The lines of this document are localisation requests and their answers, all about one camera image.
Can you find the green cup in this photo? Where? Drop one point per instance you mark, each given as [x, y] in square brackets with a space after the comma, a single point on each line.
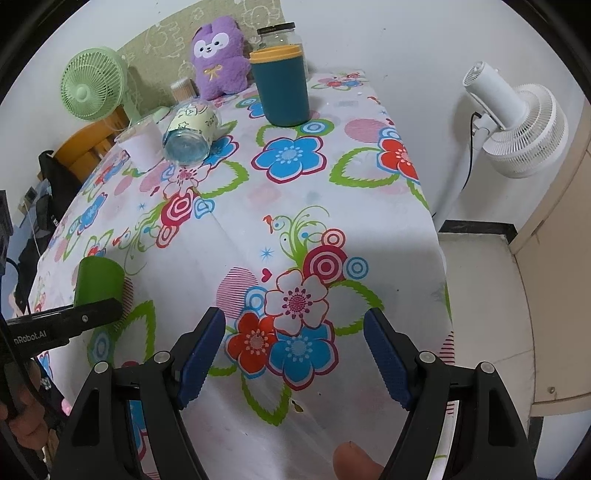
[99, 280]

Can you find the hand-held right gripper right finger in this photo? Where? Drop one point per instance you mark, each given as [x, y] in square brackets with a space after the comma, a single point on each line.
[387, 362]

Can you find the translucent white plastic cup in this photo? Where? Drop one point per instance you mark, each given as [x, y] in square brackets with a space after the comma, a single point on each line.
[141, 145]

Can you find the green desk fan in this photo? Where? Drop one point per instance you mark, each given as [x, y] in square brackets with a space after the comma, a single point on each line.
[90, 84]

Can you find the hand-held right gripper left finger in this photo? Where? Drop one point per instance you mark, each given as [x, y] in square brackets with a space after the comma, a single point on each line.
[202, 357]

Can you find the floral tablecloth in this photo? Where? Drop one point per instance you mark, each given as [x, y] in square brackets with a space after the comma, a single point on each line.
[277, 217]

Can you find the printed clear glass cup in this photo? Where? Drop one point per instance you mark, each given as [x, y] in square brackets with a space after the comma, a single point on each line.
[191, 131]

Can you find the person's left hand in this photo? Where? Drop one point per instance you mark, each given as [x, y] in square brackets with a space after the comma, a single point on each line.
[28, 434]

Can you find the teal cup with yellow rim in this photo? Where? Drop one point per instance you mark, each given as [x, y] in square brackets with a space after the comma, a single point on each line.
[281, 87]

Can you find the glass jar with black lid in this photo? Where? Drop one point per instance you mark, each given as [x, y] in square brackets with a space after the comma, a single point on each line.
[276, 36]

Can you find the person's right hand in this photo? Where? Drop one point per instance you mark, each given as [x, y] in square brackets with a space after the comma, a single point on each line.
[356, 464]

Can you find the black bag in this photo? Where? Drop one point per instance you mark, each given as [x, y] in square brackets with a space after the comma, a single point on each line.
[57, 184]

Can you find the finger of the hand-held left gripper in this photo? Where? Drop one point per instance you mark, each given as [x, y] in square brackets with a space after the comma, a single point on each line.
[94, 314]

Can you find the orange wooden chair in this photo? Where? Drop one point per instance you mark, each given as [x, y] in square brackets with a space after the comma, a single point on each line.
[78, 147]

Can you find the purple plush toy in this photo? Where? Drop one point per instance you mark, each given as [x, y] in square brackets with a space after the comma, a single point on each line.
[217, 60]

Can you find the beige cabinet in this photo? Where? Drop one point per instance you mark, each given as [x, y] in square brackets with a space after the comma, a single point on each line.
[561, 277]

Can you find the toothpick holder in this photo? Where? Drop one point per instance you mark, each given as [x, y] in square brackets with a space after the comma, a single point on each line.
[182, 89]

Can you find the green patterned wall cloth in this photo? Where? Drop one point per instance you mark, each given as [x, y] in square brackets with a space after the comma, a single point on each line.
[157, 41]

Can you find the white standing fan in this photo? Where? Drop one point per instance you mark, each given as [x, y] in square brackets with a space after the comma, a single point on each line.
[521, 129]

